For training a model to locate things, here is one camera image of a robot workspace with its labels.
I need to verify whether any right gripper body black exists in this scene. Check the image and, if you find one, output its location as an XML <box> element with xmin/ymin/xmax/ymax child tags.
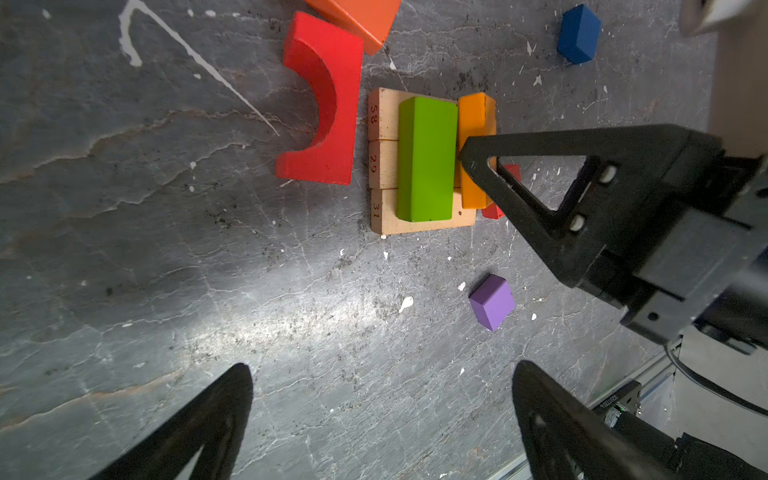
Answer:
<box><xmin>584</xmin><ymin>134</ymin><xmax>767</xmax><ymax>344</ymax></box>

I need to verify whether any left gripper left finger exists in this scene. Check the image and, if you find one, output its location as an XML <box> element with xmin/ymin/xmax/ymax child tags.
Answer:
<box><xmin>93</xmin><ymin>363</ymin><xmax>253</xmax><ymax>479</ymax></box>

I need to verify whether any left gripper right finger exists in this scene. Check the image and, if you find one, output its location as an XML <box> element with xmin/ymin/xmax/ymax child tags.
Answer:
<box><xmin>512</xmin><ymin>360</ymin><xmax>677</xmax><ymax>479</ymax></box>

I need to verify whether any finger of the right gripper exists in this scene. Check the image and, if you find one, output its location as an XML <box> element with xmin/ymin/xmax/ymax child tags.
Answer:
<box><xmin>457</xmin><ymin>124</ymin><xmax>724</xmax><ymax>289</ymax></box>

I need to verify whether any yellow-orange wood block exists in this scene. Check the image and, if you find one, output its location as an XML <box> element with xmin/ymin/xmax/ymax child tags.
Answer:
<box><xmin>457</xmin><ymin>91</ymin><xmax>499</xmax><ymax>211</ymax></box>

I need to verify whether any green rectangular block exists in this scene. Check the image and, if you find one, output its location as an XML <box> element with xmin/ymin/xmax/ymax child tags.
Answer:
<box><xmin>396</xmin><ymin>97</ymin><xmax>458</xmax><ymax>222</ymax></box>

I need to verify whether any natural wood block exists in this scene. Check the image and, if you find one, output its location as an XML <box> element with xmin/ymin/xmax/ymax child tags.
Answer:
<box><xmin>370</xmin><ymin>189</ymin><xmax>477</xmax><ymax>236</ymax></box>
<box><xmin>367</xmin><ymin>139</ymin><xmax>463</xmax><ymax>191</ymax></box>
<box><xmin>367</xmin><ymin>87</ymin><xmax>458</xmax><ymax>144</ymax></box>

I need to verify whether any red arch wood block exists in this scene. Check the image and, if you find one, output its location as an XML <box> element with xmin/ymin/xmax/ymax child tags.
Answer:
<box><xmin>276</xmin><ymin>12</ymin><xmax>363</xmax><ymax>185</ymax></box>

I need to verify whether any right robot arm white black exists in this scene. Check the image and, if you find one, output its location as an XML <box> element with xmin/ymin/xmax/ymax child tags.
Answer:
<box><xmin>459</xmin><ymin>1</ymin><xmax>767</xmax><ymax>355</ymax></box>

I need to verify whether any small red cube block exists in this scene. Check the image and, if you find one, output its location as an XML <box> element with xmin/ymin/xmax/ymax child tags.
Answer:
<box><xmin>481</xmin><ymin>163</ymin><xmax>523</xmax><ymax>221</ymax></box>

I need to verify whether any blue small cube block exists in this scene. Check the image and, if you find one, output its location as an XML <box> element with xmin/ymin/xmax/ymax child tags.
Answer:
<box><xmin>557</xmin><ymin>4</ymin><xmax>601</xmax><ymax>65</ymax></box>

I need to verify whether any purple small block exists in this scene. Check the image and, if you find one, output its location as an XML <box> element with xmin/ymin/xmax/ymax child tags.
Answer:
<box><xmin>469</xmin><ymin>274</ymin><xmax>516</xmax><ymax>331</ymax></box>

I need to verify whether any orange-red wood block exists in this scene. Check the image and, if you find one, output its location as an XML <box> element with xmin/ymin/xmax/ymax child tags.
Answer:
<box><xmin>305</xmin><ymin>0</ymin><xmax>401</xmax><ymax>56</ymax></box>

